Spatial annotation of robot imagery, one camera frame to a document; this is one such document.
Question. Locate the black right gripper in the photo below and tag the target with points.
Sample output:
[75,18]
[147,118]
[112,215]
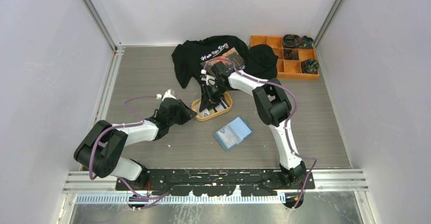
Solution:
[207,98]

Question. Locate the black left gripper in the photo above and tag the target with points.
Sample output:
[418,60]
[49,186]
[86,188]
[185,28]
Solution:
[188,113]

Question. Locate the yellow oval tray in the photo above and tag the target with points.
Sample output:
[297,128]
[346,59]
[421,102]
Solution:
[226,100]

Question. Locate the blue leather card holder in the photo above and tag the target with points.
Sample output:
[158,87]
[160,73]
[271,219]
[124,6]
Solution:
[240,128]

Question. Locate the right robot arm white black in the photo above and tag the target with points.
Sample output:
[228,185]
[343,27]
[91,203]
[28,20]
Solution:
[273,108]

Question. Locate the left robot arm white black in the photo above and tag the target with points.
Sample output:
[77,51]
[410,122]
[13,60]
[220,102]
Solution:
[101,149]

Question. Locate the silver vip card in tray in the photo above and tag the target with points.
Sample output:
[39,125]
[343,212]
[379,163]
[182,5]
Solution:
[205,113]

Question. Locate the black printed t-shirt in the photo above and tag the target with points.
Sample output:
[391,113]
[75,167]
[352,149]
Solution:
[190,57]

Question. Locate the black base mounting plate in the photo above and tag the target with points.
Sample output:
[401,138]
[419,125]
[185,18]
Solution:
[214,182]

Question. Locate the orange wooden compartment tray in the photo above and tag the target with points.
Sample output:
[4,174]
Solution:
[287,69]

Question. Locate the dark sock middle compartment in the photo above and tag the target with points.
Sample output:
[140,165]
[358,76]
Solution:
[290,54]

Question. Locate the dark rolled sock top left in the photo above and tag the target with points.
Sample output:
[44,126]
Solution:
[292,41]

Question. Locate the green patterned sock lower right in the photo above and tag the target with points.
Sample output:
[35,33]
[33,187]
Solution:
[310,66]

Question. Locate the green rolled sock top right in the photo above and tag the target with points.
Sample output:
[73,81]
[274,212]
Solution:
[307,42]

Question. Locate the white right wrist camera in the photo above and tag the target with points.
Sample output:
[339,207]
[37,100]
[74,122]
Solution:
[207,79]

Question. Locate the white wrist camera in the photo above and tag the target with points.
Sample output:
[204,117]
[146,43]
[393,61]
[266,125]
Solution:
[207,79]
[169,94]

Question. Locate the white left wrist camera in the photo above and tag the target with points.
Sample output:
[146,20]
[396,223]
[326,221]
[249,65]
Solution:
[169,94]

